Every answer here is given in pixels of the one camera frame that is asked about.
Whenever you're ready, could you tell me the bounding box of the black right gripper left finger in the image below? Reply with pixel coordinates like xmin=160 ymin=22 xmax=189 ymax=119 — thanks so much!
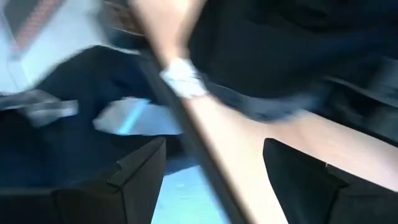
xmin=0 ymin=136 xmax=168 ymax=224

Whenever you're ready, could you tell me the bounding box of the black table frame rail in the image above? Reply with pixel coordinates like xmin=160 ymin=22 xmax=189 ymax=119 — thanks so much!
xmin=136 ymin=49 xmax=252 ymax=224

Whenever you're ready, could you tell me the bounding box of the black garment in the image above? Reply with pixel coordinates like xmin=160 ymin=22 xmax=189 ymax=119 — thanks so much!
xmin=188 ymin=0 xmax=398 ymax=147

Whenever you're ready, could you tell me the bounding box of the white wrist watch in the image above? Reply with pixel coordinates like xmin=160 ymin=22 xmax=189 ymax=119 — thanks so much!
xmin=160 ymin=57 xmax=209 ymax=99

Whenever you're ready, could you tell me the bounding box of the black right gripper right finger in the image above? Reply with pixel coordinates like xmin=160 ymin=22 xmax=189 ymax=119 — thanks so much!
xmin=262 ymin=138 xmax=398 ymax=224

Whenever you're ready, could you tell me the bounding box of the reddish striped mat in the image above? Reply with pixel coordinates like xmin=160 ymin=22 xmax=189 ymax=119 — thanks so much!
xmin=9 ymin=0 xmax=65 ymax=55

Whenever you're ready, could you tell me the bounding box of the navy white-striped fabric bin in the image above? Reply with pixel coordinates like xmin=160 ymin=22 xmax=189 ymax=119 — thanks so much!
xmin=0 ymin=45 xmax=184 ymax=191

